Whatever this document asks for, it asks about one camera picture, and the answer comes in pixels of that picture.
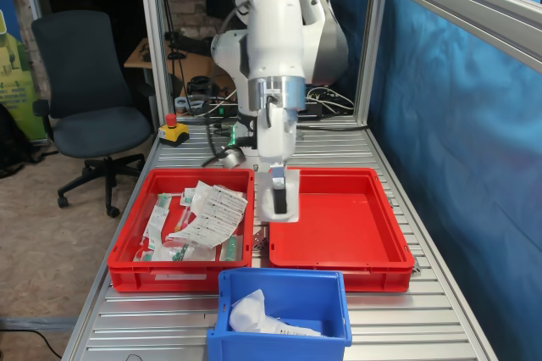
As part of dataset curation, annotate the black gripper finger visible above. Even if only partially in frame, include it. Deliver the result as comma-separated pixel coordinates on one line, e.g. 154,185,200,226
270,164,289,214

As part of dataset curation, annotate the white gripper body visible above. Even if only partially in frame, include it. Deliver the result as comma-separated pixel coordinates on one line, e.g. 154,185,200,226
255,108,300,167

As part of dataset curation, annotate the white printed bandage packet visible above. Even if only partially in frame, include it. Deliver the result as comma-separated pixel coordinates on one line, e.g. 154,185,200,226
257,167,301,225

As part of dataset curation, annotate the shallow red plastic box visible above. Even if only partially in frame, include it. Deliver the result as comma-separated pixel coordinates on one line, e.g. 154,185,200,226
268,167,416,293

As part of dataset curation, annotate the yellow emergency stop button box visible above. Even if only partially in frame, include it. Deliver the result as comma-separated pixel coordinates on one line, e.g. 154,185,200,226
158,114,191,148

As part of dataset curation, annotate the red box with medical supplies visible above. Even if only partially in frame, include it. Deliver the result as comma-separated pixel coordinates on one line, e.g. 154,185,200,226
106,168,256,293

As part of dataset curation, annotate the pile of white packets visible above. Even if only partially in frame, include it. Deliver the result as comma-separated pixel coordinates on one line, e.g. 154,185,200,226
165,180,249,248

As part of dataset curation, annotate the green syringe package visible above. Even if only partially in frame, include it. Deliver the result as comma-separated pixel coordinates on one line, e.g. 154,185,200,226
218,235,246,263

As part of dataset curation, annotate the clear plastic sterile package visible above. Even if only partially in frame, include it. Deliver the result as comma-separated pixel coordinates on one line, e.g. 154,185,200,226
180,180,209,208

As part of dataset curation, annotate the blue plastic storage bin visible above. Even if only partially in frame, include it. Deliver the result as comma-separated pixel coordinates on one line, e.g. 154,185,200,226
206,267,353,361

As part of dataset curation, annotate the clear round dish package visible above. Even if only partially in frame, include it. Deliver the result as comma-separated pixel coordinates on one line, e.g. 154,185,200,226
150,242,218,263

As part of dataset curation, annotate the pink orange syringe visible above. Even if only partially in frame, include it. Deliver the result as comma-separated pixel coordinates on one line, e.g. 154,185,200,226
175,203,191,233

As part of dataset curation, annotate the grey tape roll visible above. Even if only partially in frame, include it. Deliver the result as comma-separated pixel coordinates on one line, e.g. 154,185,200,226
174,96,205,117

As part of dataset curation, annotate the wooden desk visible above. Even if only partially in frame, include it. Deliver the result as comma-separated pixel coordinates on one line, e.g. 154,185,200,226
124,36,221,102

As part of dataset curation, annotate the plain white bandage packet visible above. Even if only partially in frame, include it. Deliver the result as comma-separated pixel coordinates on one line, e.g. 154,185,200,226
228,288,267,333

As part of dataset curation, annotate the green cannula package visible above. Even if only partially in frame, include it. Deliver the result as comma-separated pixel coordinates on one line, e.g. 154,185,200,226
139,192,171,263

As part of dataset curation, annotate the blue fabric backdrop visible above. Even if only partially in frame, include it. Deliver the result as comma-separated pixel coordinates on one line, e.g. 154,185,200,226
368,0,542,361

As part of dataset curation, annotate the dark office chair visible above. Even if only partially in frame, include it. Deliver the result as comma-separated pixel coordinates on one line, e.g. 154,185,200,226
31,10,154,219

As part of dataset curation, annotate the black bag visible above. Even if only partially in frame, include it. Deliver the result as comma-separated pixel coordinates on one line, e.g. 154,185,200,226
0,102,37,180

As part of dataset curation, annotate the green poster banner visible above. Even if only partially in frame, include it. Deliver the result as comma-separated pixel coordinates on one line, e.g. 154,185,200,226
0,8,48,142

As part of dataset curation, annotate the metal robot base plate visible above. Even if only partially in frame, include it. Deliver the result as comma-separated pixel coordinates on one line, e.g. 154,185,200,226
236,159,272,172

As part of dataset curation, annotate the metal corner bracket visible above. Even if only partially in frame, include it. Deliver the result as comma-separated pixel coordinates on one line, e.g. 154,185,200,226
252,227,270,252

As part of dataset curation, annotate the cable bundle behind robot base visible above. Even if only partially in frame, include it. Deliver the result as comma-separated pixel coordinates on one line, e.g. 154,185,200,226
167,72,369,133

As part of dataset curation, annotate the black floor cable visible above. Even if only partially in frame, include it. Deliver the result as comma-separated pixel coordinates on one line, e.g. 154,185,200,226
0,326,64,360

